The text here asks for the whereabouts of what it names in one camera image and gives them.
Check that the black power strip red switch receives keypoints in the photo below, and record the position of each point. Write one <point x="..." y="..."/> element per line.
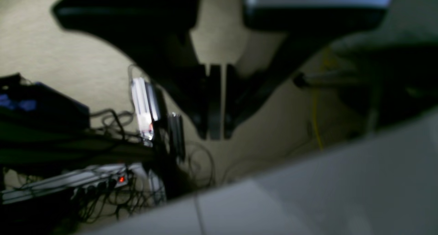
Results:
<point x="107" y="183"/>

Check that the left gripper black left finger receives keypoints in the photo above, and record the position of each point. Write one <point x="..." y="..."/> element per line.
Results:
<point x="155" y="35"/>

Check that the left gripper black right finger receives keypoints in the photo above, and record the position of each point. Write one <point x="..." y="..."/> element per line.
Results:
<point x="284" y="34"/>

